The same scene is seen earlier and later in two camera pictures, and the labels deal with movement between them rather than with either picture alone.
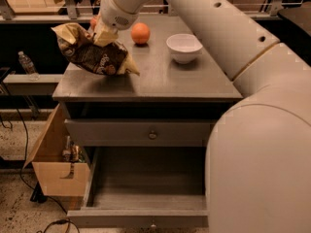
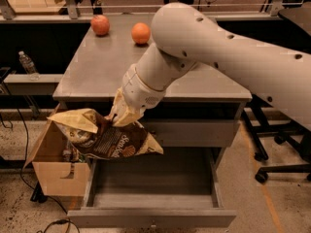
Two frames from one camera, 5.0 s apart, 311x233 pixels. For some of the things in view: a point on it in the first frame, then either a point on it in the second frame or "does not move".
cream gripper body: [117, 12] to [140, 91]
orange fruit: [140, 33] does not move
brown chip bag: [77, 41] to [95, 135]
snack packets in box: [73, 153] does not move
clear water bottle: [28, 66] does not move
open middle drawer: [145, 187] does not move
